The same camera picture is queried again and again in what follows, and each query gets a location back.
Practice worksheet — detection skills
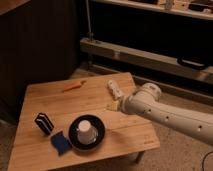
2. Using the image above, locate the white ceramic cup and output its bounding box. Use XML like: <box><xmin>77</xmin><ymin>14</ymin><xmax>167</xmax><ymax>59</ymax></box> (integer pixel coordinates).
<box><xmin>78</xmin><ymin>120</ymin><xmax>93</xmax><ymax>144</ymax></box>

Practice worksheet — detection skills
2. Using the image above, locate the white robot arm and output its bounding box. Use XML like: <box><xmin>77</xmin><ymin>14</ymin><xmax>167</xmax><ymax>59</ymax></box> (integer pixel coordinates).
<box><xmin>121</xmin><ymin>83</ymin><xmax>213</xmax><ymax>146</ymax></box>

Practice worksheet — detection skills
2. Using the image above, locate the black white striped eraser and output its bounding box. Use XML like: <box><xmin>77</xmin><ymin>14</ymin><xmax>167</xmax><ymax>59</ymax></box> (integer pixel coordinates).
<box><xmin>35</xmin><ymin>113</ymin><xmax>54</xmax><ymax>135</ymax></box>

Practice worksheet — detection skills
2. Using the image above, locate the white cylindrical bottle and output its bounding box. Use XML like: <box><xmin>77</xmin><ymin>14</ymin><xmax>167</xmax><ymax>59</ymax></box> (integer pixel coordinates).
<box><xmin>107</xmin><ymin>80</ymin><xmax>124</xmax><ymax>100</ymax></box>

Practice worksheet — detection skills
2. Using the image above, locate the small yellow block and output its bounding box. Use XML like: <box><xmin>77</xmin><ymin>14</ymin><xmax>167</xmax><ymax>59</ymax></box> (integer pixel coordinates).
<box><xmin>106</xmin><ymin>101</ymin><xmax>119</xmax><ymax>111</ymax></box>

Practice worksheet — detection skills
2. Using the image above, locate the black round plate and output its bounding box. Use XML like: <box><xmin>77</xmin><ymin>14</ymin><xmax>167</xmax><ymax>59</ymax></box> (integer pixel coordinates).
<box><xmin>69</xmin><ymin>114</ymin><xmax>105</xmax><ymax>151</ymax></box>

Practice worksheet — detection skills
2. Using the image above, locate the metal vertical pole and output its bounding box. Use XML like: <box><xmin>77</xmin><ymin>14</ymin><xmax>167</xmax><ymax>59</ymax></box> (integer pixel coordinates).
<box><xmin>85</xmin><ymin>0</ymin><xmax>93</xmax><ymax>41</ymax></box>

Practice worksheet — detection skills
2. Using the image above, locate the long wooden shelf beam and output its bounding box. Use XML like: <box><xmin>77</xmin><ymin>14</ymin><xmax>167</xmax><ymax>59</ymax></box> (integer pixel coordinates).
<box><xmin>80</xmin><ymin>38</ymin><xmax>213</xmax><ymax>84</ymax></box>

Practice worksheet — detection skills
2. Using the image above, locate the blue sponge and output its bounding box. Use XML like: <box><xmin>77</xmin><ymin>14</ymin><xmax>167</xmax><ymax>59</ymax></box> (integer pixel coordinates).
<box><xmin>51</xmin><ymin>131</ymin><xmax>71</xmax><ymax>156</ymax></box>

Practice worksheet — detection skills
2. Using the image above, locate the black handle on shelf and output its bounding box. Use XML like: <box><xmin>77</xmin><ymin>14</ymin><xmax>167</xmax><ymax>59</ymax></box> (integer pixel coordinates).
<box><xmin>177</xmin><ymin>58</ymin><xmax>209</xmax><ymax>70</ymax></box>

